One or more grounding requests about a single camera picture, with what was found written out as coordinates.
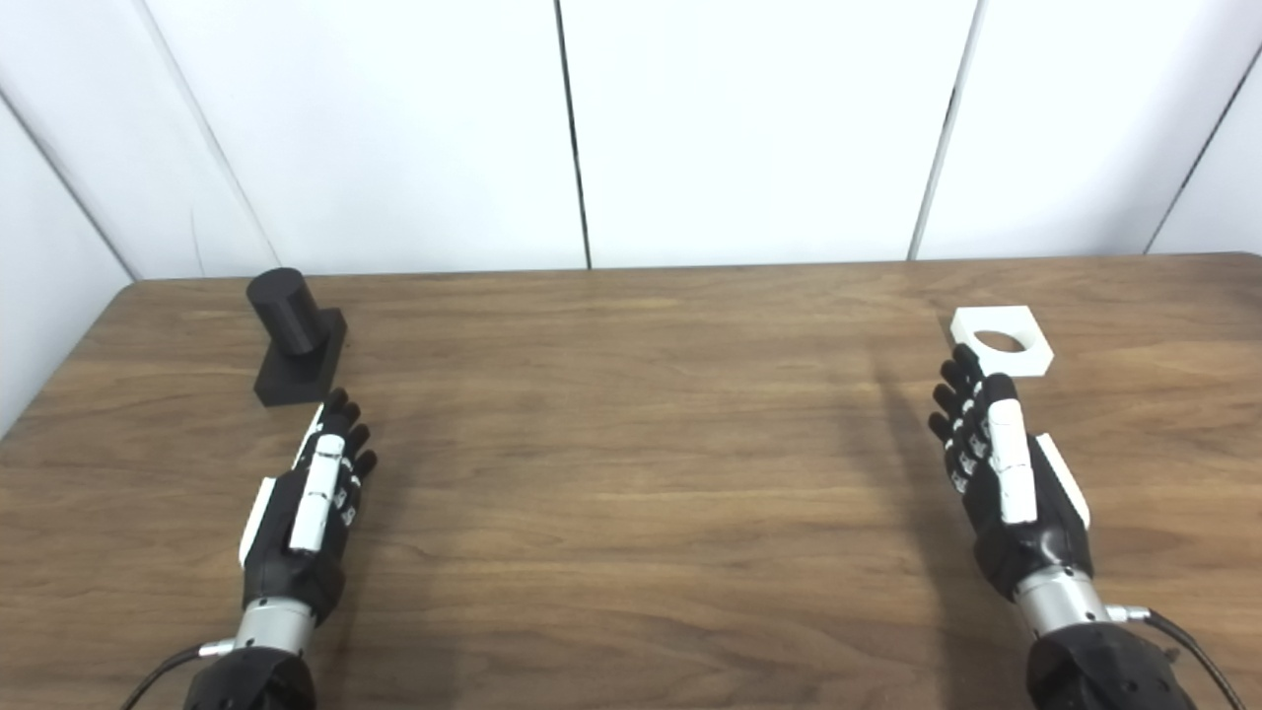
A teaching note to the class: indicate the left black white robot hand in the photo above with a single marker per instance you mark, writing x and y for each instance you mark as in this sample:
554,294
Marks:
296,562

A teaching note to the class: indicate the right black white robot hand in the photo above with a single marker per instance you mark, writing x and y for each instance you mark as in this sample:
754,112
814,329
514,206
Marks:
1030,542

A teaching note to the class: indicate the white square piece with hole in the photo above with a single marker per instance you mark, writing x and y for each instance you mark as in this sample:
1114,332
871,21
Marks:
1030,357

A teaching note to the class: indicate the black peg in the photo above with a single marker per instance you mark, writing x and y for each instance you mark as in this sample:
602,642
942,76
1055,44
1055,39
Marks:
291,325

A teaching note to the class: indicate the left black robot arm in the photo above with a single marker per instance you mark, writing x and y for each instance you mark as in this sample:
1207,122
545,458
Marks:
256,680

